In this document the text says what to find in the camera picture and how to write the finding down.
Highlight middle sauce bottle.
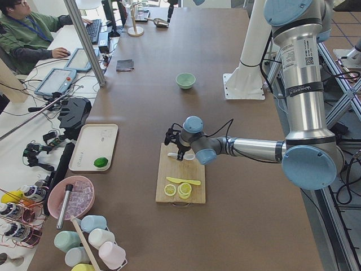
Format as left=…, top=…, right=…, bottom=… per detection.
left=1, top=203, right=25, bottom=220

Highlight white cup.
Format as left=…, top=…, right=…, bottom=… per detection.
left=88, top=228, right=115, bottom=250

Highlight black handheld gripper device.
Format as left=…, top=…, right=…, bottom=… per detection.
left=23, top=130, right=67, bottom=172

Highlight copper wire bottle rack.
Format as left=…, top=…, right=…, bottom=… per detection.
left=1, top=189, right=46, bottom=249

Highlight near teach pendant tablet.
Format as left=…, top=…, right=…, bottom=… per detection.
left=34, top=68, right=77, bottom=97

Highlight wooden cup rack stick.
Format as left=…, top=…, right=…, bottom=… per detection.
left=71, top=216, right=100, bottom=271

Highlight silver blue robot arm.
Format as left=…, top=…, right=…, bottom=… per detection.
left=175, top=1, right=344, bottom=190

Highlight lower sauce bottle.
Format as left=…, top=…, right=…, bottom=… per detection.
left=1, top=222, right=31, bottom=242

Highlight wooden stand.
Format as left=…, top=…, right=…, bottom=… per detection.
left=127, top=1, right=144, bottom=37

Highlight seated person in green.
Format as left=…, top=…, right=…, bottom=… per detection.
left=0, top=0, right=93, bottom=75

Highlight green ceramic bowl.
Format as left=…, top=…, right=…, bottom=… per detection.
left=175, top=73, right=196, bottom=90

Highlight black computer monitor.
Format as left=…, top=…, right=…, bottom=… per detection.
left=101, top=0, right=120, bottom=38

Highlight aluminium frame post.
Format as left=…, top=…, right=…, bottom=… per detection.
left=64, top=0, right=106, bottom=87

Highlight grey-blue cup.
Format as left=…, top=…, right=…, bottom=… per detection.
left=65, top=247, right=90, bottom=267

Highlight long black bar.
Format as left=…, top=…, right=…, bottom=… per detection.
left=43, top=142, right=75, bottom=217

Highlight green lime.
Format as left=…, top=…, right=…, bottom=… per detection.
left=93, top=157, right=109, bottom=168

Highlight pink bowl of ice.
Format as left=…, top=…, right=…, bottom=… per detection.
left=47, top=176, right=95, bottom=220

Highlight green cup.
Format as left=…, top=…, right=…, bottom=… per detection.
left=54, top=231, right=81, bottom=253

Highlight metal scoop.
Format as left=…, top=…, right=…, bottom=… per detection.
left=145, top=18, right=169, bottom=28

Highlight single lemon slice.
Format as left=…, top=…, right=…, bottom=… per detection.
left=164, top=184, right=177, bottom=196

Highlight white rabbit tray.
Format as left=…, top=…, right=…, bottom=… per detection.
left=69, top=124, right=118, bottom=172

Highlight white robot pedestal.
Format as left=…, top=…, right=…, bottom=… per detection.
left=223, top=0, right=271, bottom=100

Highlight wooden cutting board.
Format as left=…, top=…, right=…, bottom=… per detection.
left=155, top=143, right=206, bottom=204

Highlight yellow lemon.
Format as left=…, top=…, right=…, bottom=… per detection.
left=1, top=190, right=23, bottom=204

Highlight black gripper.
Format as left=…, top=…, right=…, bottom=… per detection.
left=177, top=142, right=191, bottom=161

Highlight pink cup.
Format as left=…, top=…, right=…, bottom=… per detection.
left=98, top=241, right=126, bottom=270

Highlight blue cup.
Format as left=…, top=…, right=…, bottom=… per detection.
left=81, top=215, right=107, bottom=233

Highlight yellow cup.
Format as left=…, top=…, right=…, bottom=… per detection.
left=71, top=263, right=95, bottom=271

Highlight white ceramic spoon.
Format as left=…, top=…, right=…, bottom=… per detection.
left=167, top=152, right=195, bottom=161

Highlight stacked lemon slices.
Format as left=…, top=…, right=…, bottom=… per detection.
left=178, top=183, right=192, bottom=199

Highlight teach pendant tablet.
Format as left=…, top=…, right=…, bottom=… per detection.
left=64, top=48, right=91, bottom=72
left=34, top=68, right=77, bottom=97

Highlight far teach pendant tablet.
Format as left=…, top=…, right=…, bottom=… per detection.
left=64, top=48, right=91, bottom=72

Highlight upper sauce bottle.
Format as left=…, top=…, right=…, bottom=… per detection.
left=20, top=185, right=46, bottom=203

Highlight sauce bottle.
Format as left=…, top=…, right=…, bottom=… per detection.
left=1, top=222, right=31, bottom=242
left=1, top=203, right=25, bottom=220
left=20, top=185, right=46, bottom=203

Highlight yellow plastic knife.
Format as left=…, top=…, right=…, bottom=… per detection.
left=166, top=177, right=201, bottom=186

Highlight dark folded cloth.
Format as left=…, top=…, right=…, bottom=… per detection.
left=116, top=59, right=134, bottom=72

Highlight black keyboard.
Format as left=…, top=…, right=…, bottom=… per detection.
left=85, top=19, right=102, bottom=44

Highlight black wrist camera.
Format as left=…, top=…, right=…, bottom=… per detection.
left=164, top=127, right=181, bottom=146

